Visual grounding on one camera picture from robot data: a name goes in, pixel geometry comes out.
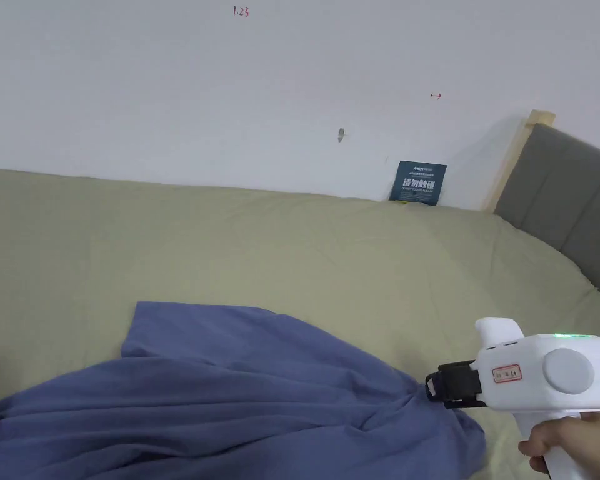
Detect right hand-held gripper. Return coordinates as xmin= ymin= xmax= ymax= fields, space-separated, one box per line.
xmin=424 ymin=317 xmax=600 ymax=480

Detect dark blue shirt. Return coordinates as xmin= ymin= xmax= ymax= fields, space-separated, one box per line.
xmin=0 ymin=301 xmax=488 ymax=480

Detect person's right hand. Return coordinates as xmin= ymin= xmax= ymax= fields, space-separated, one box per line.
xmin=518 ymin=412 xmax=600 ymax=474

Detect dark blue sign card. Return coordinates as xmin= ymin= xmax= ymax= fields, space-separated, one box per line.
xmin=389 ymin=160 xmax=449 ymax=208

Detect bed with beige sheet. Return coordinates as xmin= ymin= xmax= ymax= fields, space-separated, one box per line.
xmin=0 ymin=166 xmax=600 ymax=480

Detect grey padded headboard, wooden frame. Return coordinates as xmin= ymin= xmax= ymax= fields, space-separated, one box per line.
xmin=481 ymin=109 xmax=600 ymax=302

